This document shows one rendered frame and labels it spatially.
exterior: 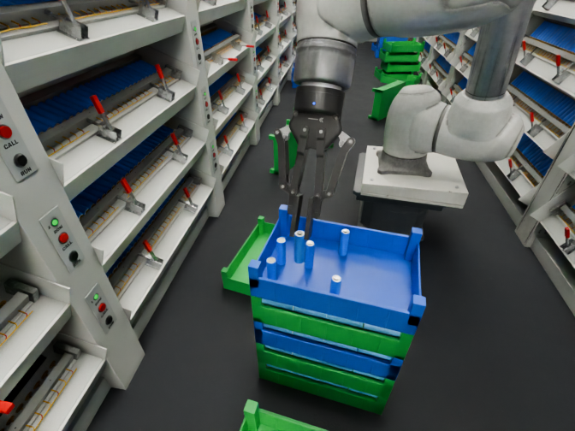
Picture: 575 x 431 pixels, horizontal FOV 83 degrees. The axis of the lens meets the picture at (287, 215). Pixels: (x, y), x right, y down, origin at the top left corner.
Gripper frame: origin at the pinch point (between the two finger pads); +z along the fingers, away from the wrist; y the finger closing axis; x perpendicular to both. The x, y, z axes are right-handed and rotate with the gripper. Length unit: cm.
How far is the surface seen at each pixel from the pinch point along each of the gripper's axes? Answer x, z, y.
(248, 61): -111, -47, 59
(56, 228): 11.2, 7.0, 39.0
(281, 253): -8.2, 10.3, 4.8
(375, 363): -7.0, 28.2, -16.9
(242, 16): -103, -65, 61
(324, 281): -8.3, 14.2, -4.6
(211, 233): -59, 27, 46
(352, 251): -17.5, 9.9, -8.6
